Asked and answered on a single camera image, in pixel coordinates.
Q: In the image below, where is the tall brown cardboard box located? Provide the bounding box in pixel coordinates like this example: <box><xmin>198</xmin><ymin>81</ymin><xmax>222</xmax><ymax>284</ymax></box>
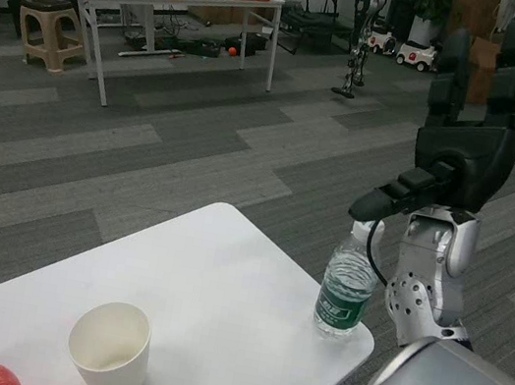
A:
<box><xmin>445</xmin><ymin>0</ymin><xmax>510</xmax><ymax>43</ymax></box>

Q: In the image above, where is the black bag on floor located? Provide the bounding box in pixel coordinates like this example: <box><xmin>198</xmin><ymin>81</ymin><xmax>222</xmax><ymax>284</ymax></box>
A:
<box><xmin>221</xmin><ymin>29</ymin><xmax>271</xmax><ymax>61</ymax></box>

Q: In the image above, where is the white toy car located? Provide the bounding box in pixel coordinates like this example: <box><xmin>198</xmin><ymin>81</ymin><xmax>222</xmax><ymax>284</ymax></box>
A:
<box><xmin>392</xmin><ymin>36</ymin><xmax>443</xmax><ymax>76</ymax></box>
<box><xmin>366</xmin><ymin>27</ymin><xmax>400</xmax><ymax>58</ymax></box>

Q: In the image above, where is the hanging silver humanoid robot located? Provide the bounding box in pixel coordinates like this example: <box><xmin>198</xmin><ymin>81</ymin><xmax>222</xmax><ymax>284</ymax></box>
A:
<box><xmin>312</xmin><ymin>0</ymin><xmax>397</xmax><ymax>106</ymax></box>

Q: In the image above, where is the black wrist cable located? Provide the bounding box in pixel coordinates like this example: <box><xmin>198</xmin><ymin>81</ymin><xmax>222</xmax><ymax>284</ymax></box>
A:
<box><xmin>358</xmin><ymin>217</ymin><xmax>401</xmax><ymax>290</ymax></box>

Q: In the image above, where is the beige plastic stool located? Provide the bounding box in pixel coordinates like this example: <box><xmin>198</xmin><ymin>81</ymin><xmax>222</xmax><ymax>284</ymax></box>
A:
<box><xmin>8</xmin><ymin>0</ymin><xmax>94</xmax><ymax>81</ymax></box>

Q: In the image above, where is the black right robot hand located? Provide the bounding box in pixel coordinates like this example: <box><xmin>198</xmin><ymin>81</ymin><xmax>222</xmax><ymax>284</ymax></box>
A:
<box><xmin>346</xmin><ymin>0</ymin><xmax>515</xmax><ymax>247</ymax></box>

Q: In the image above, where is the white paper cup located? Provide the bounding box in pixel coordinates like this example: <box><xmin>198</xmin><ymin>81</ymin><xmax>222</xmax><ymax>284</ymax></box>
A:
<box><xmin>60</xmin><ymin>294</ymin><xmax>158</xmax><ymax>385</ymax></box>

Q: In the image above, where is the black folding bench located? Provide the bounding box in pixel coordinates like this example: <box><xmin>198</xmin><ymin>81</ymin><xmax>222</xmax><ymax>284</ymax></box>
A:
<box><xmin>274</xmin><ymin>0</ymin><xmax>361</xmax><ymax>65</ymax></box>

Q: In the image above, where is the clear water bottle green label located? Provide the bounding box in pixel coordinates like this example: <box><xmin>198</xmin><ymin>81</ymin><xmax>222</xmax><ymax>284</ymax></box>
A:
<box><xmin>310</xmin><ymin>209</ymin><xmax>389</xmax><ymax>346</ymax></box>

